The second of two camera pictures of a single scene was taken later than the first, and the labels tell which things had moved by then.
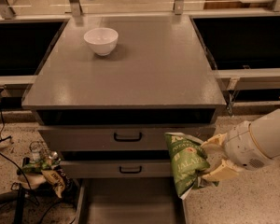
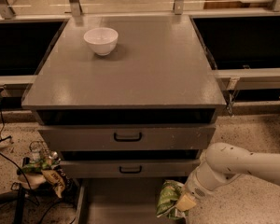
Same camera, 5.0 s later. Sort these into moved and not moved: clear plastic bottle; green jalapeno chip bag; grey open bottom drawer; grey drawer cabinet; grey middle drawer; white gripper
Moved: green jalapeno chip bag; white gripper
Not moved: grey drawer cabinet; clear plastic bottle; grey open bottom drawer; grey middle drawer
